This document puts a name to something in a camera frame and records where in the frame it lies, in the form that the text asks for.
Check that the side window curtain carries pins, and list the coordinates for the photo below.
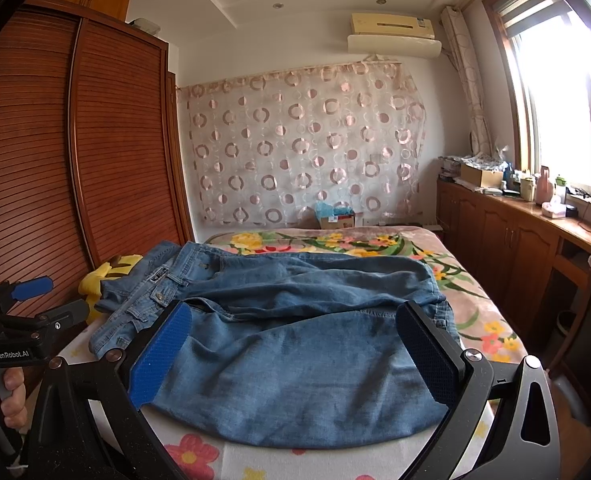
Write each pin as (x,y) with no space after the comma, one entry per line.
(467,66)

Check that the wall air conditioner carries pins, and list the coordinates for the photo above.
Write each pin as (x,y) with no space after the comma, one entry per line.
(393,34)

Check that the cardboard box on sideboard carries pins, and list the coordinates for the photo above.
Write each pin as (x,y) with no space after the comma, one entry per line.
(481,178)

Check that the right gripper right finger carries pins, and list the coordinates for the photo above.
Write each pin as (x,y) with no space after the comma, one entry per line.
(459,379)

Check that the yellow plush toy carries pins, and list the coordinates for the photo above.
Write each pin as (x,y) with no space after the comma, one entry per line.
(90,288)

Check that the window with wooden frame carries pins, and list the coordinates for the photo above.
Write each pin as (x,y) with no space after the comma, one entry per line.
(546,48)

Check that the floral blanket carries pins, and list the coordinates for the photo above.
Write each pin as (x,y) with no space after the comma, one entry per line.
(479,323)

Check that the wooden sideboard cabinet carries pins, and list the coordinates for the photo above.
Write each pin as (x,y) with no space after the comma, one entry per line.
(510,248)

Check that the white cup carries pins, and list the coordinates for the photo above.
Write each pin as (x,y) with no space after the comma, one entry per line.
(527,188)

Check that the pink circle pattern curtain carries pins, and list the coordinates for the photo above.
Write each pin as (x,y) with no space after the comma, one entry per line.
(268,149)

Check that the pink bottle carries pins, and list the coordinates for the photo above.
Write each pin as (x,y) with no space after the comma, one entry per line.
(544,186)

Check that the light blue denim pants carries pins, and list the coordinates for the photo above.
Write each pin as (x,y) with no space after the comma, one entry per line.
(284,351)

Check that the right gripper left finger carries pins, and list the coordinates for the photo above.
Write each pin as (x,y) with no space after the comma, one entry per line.
(151,354)

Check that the wooden slatted wardrobe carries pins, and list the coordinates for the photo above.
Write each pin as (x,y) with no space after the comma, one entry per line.
(90,156)

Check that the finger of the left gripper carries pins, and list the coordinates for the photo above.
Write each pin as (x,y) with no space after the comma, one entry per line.
(22,291)
(62,317)

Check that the wooden chair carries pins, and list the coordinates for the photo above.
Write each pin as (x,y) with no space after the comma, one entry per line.
(581,276)

